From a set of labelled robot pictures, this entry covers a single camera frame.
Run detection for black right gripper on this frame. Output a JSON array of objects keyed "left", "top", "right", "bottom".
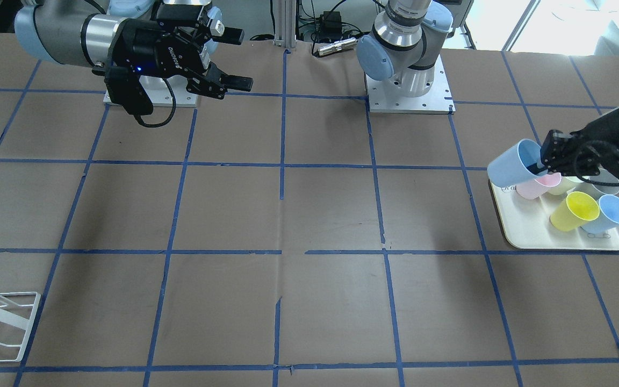
[{"left": 92, "top": 19, "right": 254, "bottom": 99}]

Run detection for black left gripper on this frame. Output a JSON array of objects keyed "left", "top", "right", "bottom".
[{"left": 530, "top": 108, "right": 619, "bottom": 181}]

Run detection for light blue plastic cup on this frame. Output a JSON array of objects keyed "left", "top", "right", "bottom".
[{"left": 487, "top": 139, "right": 548, "bottom": 187}]

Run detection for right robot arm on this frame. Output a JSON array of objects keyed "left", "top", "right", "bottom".
[{"left": 15, "top": 1, "right": 253, "bottom": 104}]

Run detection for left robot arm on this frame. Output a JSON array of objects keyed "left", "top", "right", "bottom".
[{"left": 357, "top": 1, "right": 619, "bottom": 187}]

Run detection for pale green plastic cup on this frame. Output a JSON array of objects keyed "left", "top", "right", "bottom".
[{"left": 548, "top": 176, "right": 582, "bottom": 196}]

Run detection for pink plastic cup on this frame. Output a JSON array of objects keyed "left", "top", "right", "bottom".
[{"left": 516, "top": 174, "right": 562, "bottom": 200}]

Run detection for grey plastic cup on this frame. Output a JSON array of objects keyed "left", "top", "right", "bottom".
[{"left": 580, "top": 168, "right": 619, "bottom": 200}]

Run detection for yellow plastic cup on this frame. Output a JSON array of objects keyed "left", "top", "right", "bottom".
[{"left": 549, "top": 191, "right": 600, "bottom": 231}]

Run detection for cream plastic tray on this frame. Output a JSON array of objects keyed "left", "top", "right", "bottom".
[{"left": 488, "top": 179, "right": 619, "bottom": 252}]

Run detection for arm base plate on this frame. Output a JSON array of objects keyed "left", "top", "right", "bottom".
[
  {"left": 103, "top": 74, "right": 199, "bottom": 107},
  {"left": 364, "top": 55, "right": 456, "bottom": 114}
]

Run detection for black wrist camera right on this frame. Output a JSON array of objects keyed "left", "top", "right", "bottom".
[{"left": 105, "top": 66, "right": 153, "bottom": 117}]

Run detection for black camera cable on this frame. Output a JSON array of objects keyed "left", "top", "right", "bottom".
[{"left": 135, "top": 78, "right": 177, "bottom": 128}]

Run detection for aluminium frame post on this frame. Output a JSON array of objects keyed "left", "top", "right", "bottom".
[{"left": 272, "top": 0, "right": 298, "bottom": 51}]

